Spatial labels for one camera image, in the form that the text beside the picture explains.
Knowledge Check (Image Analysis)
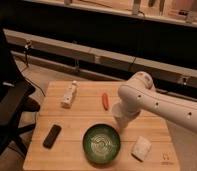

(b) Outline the orange carrot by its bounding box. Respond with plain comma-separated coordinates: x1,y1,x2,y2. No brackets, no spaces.
102,93,109,110

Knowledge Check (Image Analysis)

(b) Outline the black remote control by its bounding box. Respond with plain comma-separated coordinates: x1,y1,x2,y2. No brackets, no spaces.
43,124,61,149

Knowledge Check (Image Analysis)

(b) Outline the black cable on floor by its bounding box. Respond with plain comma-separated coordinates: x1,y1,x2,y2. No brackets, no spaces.
12,42,46,98

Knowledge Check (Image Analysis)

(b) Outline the white plastic bottle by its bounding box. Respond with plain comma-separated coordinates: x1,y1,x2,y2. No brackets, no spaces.
61,81,77,108

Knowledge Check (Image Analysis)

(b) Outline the green ceramic bowl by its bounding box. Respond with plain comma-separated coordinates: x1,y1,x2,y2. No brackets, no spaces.
82,124,121,164

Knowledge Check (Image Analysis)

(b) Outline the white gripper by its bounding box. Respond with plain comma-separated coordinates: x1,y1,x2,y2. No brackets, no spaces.
119,101,141,129

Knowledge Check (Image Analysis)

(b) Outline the black office chair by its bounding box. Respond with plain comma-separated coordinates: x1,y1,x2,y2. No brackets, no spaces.
0,26,40,156

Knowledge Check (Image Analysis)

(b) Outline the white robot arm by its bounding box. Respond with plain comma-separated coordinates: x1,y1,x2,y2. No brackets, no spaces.
118,71,197,133

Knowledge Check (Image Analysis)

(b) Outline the white sponge block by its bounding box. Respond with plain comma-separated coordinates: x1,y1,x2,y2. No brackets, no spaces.
131,136,152,161

